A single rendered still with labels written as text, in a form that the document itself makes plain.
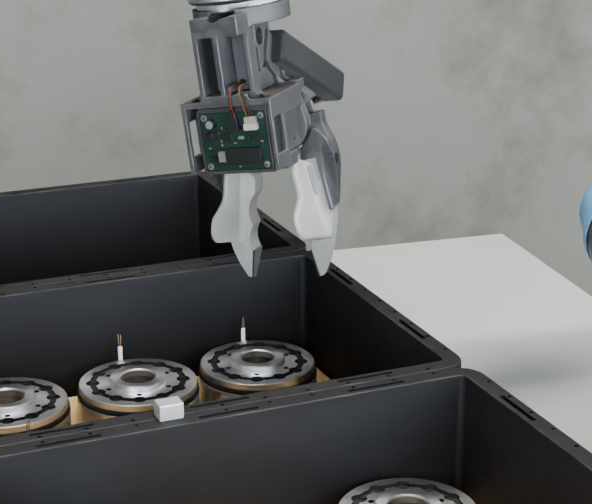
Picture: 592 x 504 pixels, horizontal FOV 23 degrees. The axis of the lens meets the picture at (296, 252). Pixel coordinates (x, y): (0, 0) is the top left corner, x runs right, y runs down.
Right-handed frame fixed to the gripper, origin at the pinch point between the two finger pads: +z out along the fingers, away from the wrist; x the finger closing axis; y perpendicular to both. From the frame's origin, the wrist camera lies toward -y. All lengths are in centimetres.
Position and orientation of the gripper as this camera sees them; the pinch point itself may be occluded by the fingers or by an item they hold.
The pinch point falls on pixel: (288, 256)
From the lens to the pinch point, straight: 112.9
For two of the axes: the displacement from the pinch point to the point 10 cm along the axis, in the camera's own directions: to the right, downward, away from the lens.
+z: 1.3, 9.5, 2.7
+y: -3.7, 3.0, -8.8
